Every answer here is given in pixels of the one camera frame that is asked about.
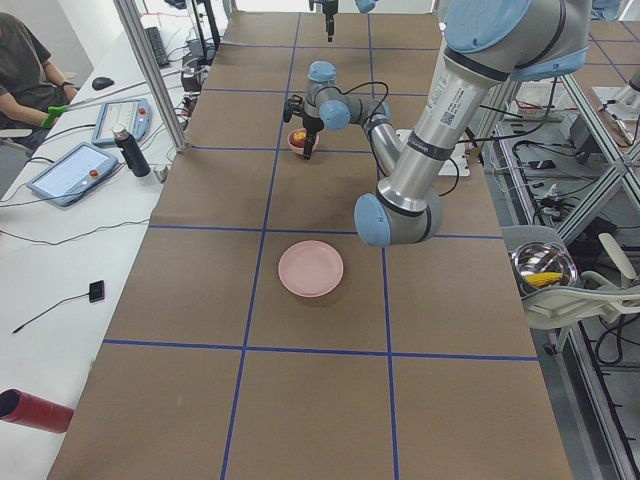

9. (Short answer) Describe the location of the red apple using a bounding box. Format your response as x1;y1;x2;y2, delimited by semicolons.
291;129;307;148

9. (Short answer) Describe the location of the black keyboard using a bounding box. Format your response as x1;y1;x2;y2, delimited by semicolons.
144;27;170;68

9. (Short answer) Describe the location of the white office chair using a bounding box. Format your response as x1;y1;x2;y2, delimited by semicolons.
501;225;639;330

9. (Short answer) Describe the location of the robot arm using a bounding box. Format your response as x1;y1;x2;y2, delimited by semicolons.
309;0;376;42
283;1;592;247

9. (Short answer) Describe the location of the white pot with banana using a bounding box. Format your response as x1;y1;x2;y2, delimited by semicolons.
510;241;579;296

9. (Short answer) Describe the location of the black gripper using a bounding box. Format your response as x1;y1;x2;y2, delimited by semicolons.
322;0;338;42
303;116;323;160

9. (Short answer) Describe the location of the pink plate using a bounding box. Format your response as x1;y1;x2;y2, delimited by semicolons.
278;240;344;298

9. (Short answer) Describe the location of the near blue teach pendant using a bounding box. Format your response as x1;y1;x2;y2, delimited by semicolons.
27;142;118;207

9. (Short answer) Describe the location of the red cylinder bottle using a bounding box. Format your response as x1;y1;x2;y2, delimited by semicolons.
1;389;74;433

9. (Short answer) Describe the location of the seated person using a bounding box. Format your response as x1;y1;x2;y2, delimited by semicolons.
1;12;78;150

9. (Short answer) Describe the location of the black water bottle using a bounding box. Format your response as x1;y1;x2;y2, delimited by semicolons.
113;125;150;178

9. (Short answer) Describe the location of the black computer mouse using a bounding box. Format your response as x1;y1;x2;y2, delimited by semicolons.
91;76;114;91

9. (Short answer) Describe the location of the green handled reach stick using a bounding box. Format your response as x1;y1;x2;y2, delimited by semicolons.
41;66;211;128

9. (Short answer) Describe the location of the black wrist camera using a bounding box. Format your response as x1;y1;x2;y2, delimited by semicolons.
282;95;304;123

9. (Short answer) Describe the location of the pink bowl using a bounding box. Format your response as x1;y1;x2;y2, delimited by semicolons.
287;128;320;159

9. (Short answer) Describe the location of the white central post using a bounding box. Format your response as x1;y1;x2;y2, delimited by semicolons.
395;129;471;177

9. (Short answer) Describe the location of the small black square device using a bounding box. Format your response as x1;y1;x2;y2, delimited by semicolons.
88;280;105;303

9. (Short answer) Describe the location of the blue teach pendant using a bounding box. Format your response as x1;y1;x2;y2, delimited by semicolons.
27;142;118;207
91;98;152;147

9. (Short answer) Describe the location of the aluminium frame post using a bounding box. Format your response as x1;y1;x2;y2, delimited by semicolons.
113;0;187;152

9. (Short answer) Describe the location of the far blue teach pendant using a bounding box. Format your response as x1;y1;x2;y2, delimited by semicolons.
91;98;152;147

